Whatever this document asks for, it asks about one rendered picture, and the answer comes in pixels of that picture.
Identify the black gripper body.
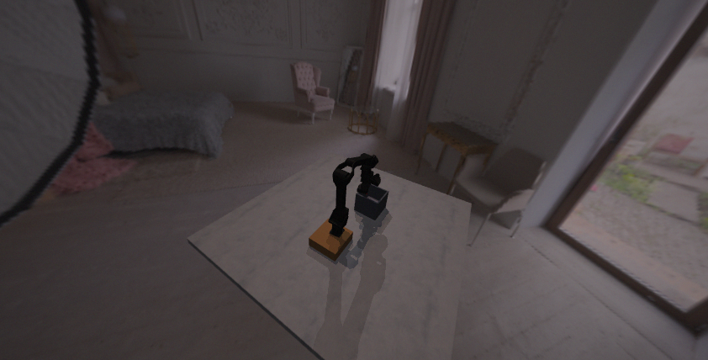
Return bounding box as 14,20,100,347
357,171,373,194

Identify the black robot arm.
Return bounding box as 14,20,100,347
328,153,381,238

